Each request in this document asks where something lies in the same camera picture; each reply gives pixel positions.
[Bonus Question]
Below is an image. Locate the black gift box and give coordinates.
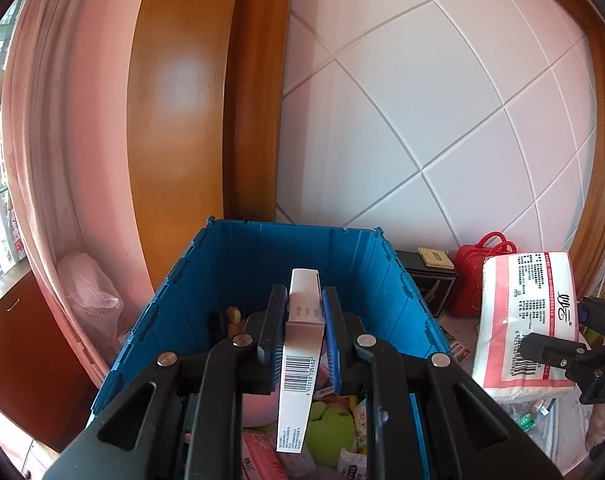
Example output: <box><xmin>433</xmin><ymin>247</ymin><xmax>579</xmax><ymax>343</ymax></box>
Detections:
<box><xmin>397</xmin><ymin>250</ymin><xmax>458</xmax><ymax>318</ymax></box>

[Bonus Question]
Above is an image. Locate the dark red wooden cabinet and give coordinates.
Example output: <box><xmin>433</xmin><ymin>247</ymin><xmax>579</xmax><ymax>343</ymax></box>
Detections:
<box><xmin>0</xmin><ymin>272</ymin><xmax>97</xmax><ymax>452</ymax></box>

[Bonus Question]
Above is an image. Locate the person's right hand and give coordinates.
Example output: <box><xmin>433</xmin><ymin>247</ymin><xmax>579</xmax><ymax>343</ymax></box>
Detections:
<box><xmin>585</xmin><ymin>404</ymin><xmax>605</xmax><ymax>451</ymax></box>

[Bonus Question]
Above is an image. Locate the green orange medicine box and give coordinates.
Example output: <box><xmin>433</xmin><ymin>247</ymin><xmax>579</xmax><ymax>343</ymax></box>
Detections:
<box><xmin>440</xmin><ymin>327</ymin><xmax>471</xmax><ymax>363</ymax></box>

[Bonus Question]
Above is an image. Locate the small beige box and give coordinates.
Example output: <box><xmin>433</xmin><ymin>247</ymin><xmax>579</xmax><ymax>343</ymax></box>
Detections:
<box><xmin>417</xmin><ymin>247</ymin><xmax>455</xmax><ymax>270</ymax></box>

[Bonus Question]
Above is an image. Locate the blue plastic storage crate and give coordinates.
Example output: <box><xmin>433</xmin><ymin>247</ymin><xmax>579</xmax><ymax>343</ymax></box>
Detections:
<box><xmin>92</xmin><ymin>219</ymin><xmax>449</xmax><ymax>414</ymax></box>

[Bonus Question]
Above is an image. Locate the white silver carton box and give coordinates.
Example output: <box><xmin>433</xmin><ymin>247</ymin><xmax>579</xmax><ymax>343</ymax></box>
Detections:
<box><xmin>275</xmin><ymin>269</ymin><xmax>325</xmax><ymax>454</ymax></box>

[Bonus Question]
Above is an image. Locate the green plush toy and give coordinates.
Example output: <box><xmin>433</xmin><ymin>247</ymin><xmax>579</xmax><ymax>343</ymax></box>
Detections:
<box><xmin>305</xmin><ymin>401</ymin><xmax>358</xmax><ymax>468</ymax></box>

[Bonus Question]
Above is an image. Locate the large white pink tissue pack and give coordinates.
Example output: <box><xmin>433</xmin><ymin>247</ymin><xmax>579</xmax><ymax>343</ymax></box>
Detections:
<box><xmin>472</xmin><ymin>252</ymin><xmax>578</xmax><ymax>404</ymax></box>

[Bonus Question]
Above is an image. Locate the pink plastic bag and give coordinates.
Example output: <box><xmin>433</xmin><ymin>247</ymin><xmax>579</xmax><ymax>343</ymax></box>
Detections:
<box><xmin>57</xmin><ymin>252</ymin><xmax>124</xmax><ymax>364</ymax></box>

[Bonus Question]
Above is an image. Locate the red toy suitcase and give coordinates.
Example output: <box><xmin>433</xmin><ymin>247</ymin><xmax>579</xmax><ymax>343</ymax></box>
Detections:
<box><xmin>445</xmin><ymin>231</ymin><xmax>517</xmax><ymax>318</ymax></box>

